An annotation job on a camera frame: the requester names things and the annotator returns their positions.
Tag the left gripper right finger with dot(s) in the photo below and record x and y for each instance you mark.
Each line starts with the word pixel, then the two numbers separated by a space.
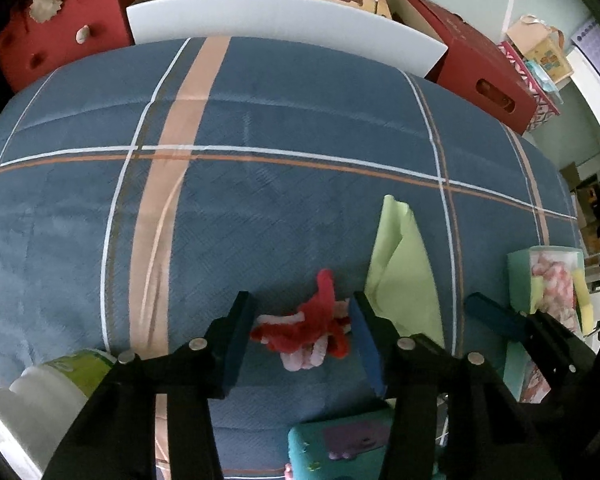
pixel 451 413

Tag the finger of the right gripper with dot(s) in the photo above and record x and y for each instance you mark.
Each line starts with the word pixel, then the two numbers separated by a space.
pixel 550 345

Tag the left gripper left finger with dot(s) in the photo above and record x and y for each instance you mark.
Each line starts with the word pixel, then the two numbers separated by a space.
pixel 113 437

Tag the red cardboard box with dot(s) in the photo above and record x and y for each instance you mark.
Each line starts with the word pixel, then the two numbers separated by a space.
pixel 474 69

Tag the red felt handbag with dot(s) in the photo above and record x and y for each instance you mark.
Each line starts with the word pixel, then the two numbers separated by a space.
pixel 49 34

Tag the blue plaid bed cover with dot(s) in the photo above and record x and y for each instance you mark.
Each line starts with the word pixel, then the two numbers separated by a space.
pixel 141 189

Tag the teal shallow box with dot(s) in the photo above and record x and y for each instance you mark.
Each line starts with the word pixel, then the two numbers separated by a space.
pixel 521 375

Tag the beige small gift bag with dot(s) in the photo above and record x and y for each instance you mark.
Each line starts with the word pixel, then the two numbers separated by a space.
pixel 541 43

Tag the white foam board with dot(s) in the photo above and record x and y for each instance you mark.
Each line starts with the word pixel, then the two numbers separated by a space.
pixel 320 23

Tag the white plastic bottle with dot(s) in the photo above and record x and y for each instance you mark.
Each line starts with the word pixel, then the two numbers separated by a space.
pixel 38 408

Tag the light green cloth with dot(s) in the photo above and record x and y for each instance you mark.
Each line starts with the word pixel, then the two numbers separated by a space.
pixel 400 284

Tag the pink white knit cloth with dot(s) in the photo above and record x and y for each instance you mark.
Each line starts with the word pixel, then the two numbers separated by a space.
pixel 552 288

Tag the yellow sponge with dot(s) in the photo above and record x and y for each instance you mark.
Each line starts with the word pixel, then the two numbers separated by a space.
pixel 584 301

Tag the teal plastic toy case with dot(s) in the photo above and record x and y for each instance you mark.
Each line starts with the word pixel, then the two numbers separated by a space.
pixel 386 444

